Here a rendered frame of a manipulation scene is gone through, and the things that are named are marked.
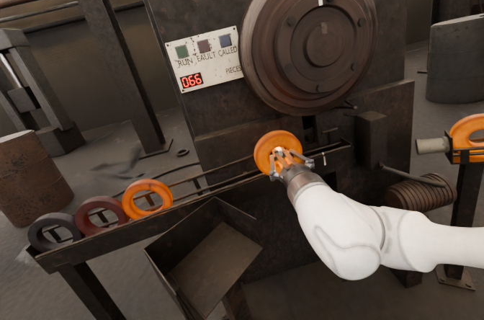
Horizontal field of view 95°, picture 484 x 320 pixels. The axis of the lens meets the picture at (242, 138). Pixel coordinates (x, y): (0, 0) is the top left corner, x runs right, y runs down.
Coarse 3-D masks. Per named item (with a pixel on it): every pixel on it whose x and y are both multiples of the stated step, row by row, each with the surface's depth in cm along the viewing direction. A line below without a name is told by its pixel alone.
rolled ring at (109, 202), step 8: (88, 200) 83; (96, 200) 83; (104, 200) 83; (112, 200) 85; (80, 208) 83; (88, 208) 83; (112, 208) 85; (120, 208) 85; (80, 216) 84; (120, 216) 86; (128, 216) 89; (80, 224) 85; (88, 224) 87; (120, 224) 88; (88, 232) 87; (96, 232) 87
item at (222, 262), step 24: (192, 216) 72; (216, 216) 79; (240, 216) 69; (168, 240) 67; (192, 240) 73; (216, 240) 74; (240, 240) 72; (168, 264) 68; (192, 264) 69; (216, 264) 67; (240, 264) 64; (168, 288) 55; (192, 288) 62; (216, 288) 60; (240, 288) 73; (240, 312) 74
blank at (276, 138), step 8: (264, 136) 70; (272, 136) 68; (280, 136) 68; (288, 136) 69; (256, 144) 71; (264, 144) 68; (272, 144) 69; (280, 144) 69; (288, 144) 70; (296, 144) 70; (256, 152) 69; (264, 152) 69; (256, 160) 70; (264, 160) 71; (264, 168) 72; (280, 168) 73
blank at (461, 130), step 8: (464, 120) 75; (472, 120) 74; (480, 120) 73; (456, 128) 77; (464, 128) 76; (472, 128) 74; (480, 128) 74; (456, 136) 78; (464, 136) 77; (456, 144) 79; (464, 144) 78; (472, 144) 77; (480, 144) 77
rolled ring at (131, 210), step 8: (136, 184) 83; (144, 184) 83; (152, 184) 84; (160, 184) 86; (128, 192) 84; (136, 192) 84; (160, 192) 86; (168, 192) 87; (128, 200) 85; (168, 200) 87; (128, 208) 86; (136, 208) 89; (160, 208) 91; (136, 216) 88; (152, 216) 89
